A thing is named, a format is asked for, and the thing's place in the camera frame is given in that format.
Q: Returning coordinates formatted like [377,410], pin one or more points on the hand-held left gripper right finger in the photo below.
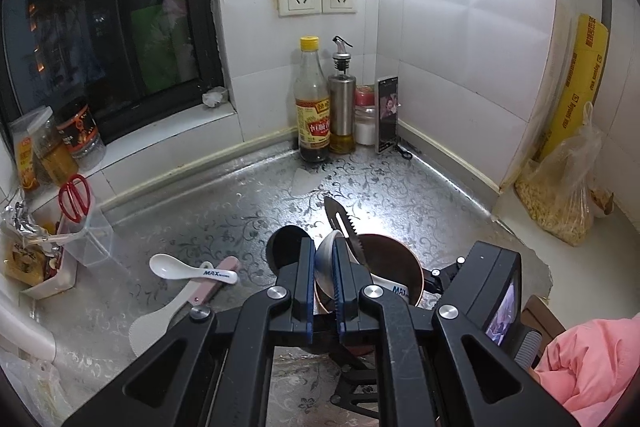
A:
[341,297]

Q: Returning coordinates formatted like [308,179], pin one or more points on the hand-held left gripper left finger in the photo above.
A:
[310,297]

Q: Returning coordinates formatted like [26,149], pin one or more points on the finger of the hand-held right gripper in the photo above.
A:
[445,277]
[360,387]

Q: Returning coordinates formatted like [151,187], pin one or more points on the red metal utensil holder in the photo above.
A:
[395,257]

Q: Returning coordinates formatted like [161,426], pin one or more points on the black plastic ladle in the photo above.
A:
[285,244]

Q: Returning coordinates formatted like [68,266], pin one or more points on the pink folding knife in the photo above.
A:
[220,277]

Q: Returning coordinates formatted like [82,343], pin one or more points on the white plastic rice spoon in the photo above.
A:
[167,266]

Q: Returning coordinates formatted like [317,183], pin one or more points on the white dimpled rice paddle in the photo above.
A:
[150,327]

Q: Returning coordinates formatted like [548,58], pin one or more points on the person's right forearm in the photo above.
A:
[590,367]

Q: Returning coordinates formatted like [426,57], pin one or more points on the smartphone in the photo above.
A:
[387,117]

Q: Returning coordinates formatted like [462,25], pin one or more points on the red lidded jar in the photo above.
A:
[365,122]

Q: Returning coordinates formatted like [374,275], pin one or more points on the yellow capped vinegar bottle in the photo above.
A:
[312,122]

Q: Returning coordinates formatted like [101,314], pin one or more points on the stainless steel oil bottle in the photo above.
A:
[342,107]

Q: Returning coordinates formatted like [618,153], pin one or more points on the crumpled tissue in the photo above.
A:
[216,97]

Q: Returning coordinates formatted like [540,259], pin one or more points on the yellow cling wrap box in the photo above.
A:
[580,82]

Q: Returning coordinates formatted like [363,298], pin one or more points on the clear plastic container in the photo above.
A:
[90,242]

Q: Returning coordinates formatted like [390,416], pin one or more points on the white plastic tray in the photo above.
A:
[52,282]

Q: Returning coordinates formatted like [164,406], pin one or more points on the dark labelled jar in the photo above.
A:
[80,137]

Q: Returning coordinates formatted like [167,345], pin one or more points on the tall white cylinder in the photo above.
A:
[25,327]

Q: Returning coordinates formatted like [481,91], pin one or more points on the yellow snack packet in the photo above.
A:
[25,264]

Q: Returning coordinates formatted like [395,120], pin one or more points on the clear spice jar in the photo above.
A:
[57,152]

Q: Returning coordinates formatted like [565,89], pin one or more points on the clear plastic bag with greens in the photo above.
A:
[30,392]

